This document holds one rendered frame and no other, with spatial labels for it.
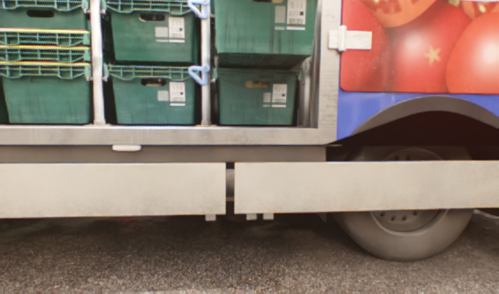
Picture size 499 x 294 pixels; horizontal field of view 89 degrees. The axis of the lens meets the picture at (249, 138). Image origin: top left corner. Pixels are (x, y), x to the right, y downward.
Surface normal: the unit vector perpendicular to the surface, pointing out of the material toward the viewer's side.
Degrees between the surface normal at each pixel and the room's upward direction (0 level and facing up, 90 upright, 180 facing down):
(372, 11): 90
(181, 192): 90
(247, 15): 99
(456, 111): 90
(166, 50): 98
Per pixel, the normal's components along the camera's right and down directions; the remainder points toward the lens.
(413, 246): 0.07, -0.29
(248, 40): 0.07, 0.26
